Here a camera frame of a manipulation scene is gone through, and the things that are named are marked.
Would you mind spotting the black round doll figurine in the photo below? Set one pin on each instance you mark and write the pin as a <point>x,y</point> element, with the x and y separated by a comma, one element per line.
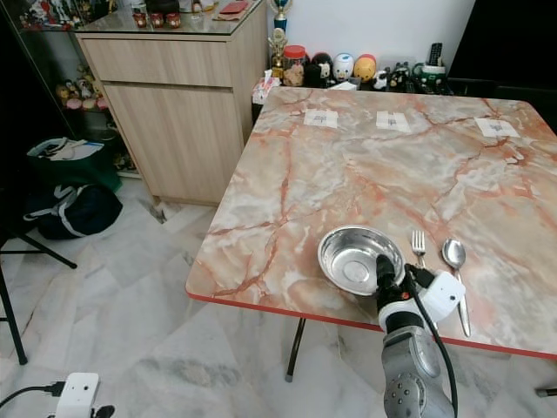
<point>320,70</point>

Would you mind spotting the flat red box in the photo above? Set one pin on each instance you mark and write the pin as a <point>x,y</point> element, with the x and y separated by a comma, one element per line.
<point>233,8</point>

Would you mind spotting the dark blue duffel bag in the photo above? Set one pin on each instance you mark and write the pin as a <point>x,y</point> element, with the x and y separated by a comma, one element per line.
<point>83,212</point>

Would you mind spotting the green shopping bag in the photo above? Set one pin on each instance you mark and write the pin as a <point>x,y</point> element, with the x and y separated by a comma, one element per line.
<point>83,168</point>

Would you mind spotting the white paper marker tag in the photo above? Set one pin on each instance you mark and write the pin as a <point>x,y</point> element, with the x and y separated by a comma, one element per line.
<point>394,122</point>
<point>498,127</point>
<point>321,118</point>

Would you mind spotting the gold trophy cup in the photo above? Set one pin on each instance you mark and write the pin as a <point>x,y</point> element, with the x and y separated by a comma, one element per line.
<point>280,35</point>

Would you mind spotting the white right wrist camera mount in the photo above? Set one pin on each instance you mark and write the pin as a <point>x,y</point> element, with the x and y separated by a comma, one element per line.
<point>444,294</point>

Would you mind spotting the white round doll figurine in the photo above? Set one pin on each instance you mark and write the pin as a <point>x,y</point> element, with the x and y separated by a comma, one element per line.
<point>343,66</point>

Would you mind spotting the light wooden cabinet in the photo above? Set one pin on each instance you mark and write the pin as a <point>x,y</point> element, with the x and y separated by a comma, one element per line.
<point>183,113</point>

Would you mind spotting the round stainless steel bowl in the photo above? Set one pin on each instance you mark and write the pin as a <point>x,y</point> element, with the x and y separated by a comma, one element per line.
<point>348,259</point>

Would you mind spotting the dark green mug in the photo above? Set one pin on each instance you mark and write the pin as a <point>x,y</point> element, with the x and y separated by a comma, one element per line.
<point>431,78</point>

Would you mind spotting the white paper card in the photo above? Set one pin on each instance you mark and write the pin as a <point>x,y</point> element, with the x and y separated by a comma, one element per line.
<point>344,85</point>

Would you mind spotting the black television screen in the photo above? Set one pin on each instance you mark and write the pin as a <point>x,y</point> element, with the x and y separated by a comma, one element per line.
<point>509,39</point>

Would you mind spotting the yellow round doll figurine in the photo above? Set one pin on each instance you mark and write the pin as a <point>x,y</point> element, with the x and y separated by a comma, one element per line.
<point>365,67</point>

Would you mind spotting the black remote control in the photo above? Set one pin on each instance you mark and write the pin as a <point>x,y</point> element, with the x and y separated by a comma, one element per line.
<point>435,54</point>

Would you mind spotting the red white tissue pack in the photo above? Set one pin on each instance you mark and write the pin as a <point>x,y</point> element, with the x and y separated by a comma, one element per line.
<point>265,87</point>

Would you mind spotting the black metal stand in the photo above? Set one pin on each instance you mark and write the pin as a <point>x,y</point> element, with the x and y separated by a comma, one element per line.
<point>10,322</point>

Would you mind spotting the black metal table leg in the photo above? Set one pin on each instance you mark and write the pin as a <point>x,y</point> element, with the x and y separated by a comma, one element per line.
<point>295,350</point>

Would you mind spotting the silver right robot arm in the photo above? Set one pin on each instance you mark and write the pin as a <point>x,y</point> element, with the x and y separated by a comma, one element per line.
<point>411,374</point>

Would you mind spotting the glass display cabinet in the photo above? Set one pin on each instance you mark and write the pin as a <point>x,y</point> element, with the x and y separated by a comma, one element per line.
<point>52,78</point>

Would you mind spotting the stainless steel fork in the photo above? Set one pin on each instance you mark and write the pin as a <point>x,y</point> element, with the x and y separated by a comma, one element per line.
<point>419,244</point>

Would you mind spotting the red lidded snack jar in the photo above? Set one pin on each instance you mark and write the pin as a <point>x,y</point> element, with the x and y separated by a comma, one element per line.
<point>294,68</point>

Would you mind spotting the stainless steel spoon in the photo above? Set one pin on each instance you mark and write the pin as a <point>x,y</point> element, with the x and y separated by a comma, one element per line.
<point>453,252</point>

